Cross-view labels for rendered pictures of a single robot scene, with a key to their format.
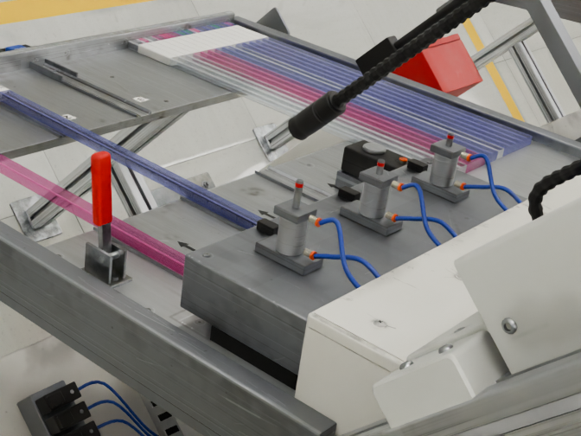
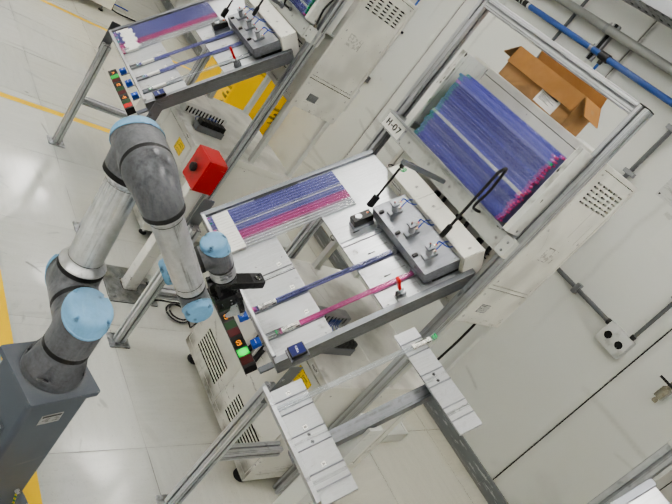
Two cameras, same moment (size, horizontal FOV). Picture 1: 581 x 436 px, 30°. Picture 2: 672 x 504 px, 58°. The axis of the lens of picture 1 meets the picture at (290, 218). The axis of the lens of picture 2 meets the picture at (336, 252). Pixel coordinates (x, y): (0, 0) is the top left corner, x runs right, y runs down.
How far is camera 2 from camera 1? 1.70 m
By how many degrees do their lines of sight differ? 52
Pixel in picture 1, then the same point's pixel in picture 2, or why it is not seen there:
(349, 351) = (474, 256)
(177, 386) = (440, 293)
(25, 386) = not seen: hidden behind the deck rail
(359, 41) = (24, 154)
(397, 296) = (458, 241)
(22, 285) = (391, 316)
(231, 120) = (69, 237)
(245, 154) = not seen: hidden behind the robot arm
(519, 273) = (518, 224)
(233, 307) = (438, 272)
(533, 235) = (520, 219)
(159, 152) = not seen: hidden behind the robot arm
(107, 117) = (293, 275)
